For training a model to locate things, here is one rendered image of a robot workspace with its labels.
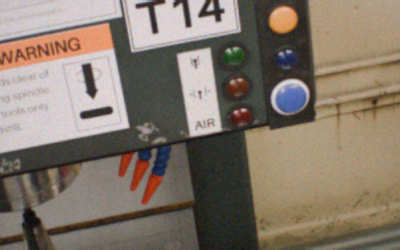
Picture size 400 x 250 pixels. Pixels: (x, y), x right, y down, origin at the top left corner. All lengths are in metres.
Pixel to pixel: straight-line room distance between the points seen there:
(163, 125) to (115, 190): 0.80
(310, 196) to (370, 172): 0.16
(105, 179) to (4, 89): 0.82
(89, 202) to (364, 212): 0.86
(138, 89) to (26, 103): 0.10
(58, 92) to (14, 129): 0.05
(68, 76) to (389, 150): 1.48
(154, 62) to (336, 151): 1.38
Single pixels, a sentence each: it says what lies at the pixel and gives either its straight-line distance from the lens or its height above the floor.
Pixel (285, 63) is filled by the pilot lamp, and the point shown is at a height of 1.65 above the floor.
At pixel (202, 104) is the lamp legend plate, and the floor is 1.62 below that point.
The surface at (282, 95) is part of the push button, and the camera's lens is 0.84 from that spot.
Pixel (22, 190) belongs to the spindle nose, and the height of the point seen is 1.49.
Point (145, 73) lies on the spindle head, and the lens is 0.81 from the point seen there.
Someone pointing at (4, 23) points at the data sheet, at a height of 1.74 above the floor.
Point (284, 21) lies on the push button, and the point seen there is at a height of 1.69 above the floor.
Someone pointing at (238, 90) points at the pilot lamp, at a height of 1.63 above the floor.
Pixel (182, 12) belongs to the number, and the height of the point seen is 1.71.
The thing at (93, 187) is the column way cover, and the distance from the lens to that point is 1.62.
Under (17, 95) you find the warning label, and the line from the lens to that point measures 0.82.
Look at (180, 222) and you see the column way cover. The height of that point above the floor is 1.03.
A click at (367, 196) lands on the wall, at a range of 2.26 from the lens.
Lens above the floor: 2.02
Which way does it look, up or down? 30 degrees down
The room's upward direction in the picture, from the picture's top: 9 degrees counter-clockwise
